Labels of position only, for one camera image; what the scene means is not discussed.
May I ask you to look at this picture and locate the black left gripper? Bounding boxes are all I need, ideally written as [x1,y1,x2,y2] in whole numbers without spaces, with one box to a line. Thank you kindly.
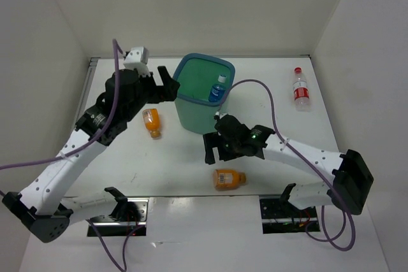
[124,66,180,122]

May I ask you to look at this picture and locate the orange juice bottle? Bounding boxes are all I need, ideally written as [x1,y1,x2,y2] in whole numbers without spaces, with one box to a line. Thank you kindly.
[212,169,247,190]
[142,108,161,139]

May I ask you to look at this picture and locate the blue label water bottle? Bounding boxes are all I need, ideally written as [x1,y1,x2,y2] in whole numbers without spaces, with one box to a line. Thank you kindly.
[208,75,227,102]

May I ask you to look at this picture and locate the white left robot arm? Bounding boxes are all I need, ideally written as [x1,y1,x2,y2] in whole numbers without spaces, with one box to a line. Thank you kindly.
[2,66,180,243]

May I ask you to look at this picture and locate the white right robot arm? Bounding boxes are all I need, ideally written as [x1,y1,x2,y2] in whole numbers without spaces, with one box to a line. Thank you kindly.
[203,115,374,217]

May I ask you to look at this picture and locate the green plastic bin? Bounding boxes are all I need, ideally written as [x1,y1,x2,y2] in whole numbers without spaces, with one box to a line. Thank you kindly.
[173,53,235,134]

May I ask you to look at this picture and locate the red label clear bottle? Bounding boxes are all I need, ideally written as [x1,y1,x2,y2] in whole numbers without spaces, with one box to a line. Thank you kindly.
[293,67,310,111]

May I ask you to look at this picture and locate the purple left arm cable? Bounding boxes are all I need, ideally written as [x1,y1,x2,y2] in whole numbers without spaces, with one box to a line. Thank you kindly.
[0,38,128,272]

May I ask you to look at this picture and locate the aluminium table edge rail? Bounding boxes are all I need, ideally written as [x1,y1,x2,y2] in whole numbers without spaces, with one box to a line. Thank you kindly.
[71,57,99,130]

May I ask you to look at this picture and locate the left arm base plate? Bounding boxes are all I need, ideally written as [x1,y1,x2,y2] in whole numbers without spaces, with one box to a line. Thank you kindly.
[91,197,149,238]

